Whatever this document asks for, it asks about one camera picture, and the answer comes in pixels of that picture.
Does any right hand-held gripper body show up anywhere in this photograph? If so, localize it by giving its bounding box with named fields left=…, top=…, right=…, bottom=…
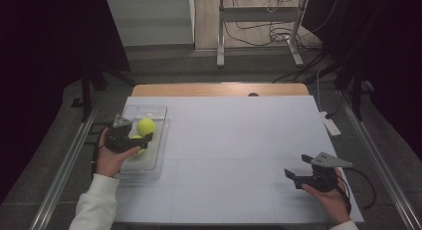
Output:
left=293, top=151, right=355, bottom=193

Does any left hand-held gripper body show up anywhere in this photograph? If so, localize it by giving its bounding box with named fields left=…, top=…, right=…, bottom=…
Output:
left=105, top=114, right=149, bottom=154

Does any plain yellow tennis ball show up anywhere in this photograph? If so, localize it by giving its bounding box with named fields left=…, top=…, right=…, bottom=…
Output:
left=135, top=117, right=157, bottom=138

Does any yellow tennis ball black mark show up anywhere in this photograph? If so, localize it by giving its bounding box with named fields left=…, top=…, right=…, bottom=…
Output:
left=128, top=134, right=147, bottom=156

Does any clear plastic container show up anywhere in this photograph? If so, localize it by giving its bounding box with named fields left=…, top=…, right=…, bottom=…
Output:
left=115, top=105, right=171, bottom=184

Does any person's left hand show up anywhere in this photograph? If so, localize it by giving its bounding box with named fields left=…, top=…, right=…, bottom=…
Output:
left=95, top=127, right=142, bottom=178

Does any person's right hand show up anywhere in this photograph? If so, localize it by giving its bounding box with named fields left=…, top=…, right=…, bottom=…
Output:
left=301, top=168, right=352, bottom=226

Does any black floor plate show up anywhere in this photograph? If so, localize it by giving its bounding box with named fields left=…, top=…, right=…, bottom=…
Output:
left=84, top=121, right=107, bottom=145

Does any white power strip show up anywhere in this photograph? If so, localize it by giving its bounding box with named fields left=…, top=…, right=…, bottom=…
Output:
left=318, top=111, right=342, bottom=137

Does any black metal stand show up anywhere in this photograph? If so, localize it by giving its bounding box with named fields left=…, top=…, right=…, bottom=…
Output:
left=334, top=67, right=366, bottom=121
left=70, top=65, right=137, bottom=123

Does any white board table cover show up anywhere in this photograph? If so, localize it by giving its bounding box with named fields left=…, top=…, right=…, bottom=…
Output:
left=113, top=96, right=365, bottom=224

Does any wooden table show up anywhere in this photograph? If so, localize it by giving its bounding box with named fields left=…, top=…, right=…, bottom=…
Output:
left=131, top=83, right=311, bottom=98

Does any black curtain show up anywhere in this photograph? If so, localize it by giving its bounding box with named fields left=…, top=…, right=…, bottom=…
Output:
left=302, top=0, right=422, bottom=161
left=0, top=0, right=132, bottom=204

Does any white cabinet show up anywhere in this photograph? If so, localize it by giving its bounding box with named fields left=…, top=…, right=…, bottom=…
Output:
left=106, top=0, right=196, bottom=48

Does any left hand-held gripper black cable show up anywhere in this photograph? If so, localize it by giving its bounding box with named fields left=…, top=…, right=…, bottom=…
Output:
left=88, top=121, right=115, bottom=175

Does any hand-held gripper black cable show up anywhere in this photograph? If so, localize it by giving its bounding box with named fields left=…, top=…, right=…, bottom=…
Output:
left=334, top=166, right=377, bottom=214
left=88, top=121, right=115, bottom=175

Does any black plug with cable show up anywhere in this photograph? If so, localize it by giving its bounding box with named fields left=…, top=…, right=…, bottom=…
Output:
left=324, top=90, right=344, bottom=120

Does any right hand-held gripper black cable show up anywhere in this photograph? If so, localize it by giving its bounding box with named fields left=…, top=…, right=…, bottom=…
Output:
left=334, top=166, right=377, bottom=214

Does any aluminium floor rail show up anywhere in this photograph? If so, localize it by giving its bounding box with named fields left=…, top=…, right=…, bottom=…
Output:
left=337, top=90, right=422, bottom=230
left=29, top=100, right=101, bottom=230

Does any grey metal desk frame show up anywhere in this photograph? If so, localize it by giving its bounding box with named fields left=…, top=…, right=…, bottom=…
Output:
left=216, top=0, right=310, bottom=69

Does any tangle of black floor cables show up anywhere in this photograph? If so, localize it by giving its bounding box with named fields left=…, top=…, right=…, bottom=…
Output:
left=223, top=0, right=339, bottom=54

